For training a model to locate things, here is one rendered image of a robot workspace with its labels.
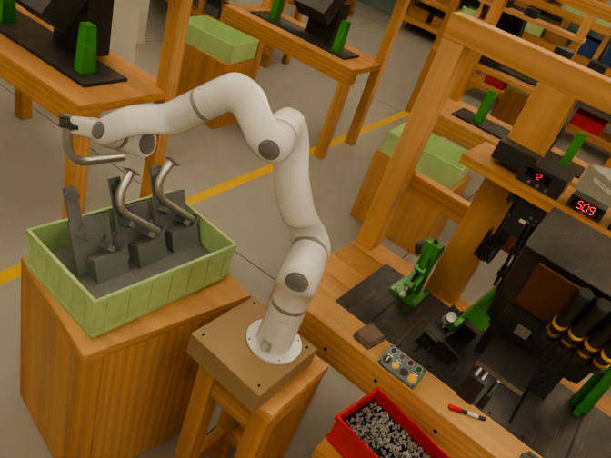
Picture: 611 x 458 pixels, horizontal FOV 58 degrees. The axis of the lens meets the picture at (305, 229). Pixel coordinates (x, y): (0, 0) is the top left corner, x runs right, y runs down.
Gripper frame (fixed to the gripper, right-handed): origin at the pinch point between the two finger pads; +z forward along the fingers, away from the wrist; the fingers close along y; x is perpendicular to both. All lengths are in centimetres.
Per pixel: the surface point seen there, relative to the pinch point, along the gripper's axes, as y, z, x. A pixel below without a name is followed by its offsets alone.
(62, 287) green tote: -3, 2, 55
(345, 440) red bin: -28, -96, 78
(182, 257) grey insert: -49, -9, 49
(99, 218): -19.7, 5.8, 33.8
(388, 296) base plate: -94, -80, 53
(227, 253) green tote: -55, -26, 44
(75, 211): -10.5, 7.5, 30.6
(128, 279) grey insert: -25, -6, 54
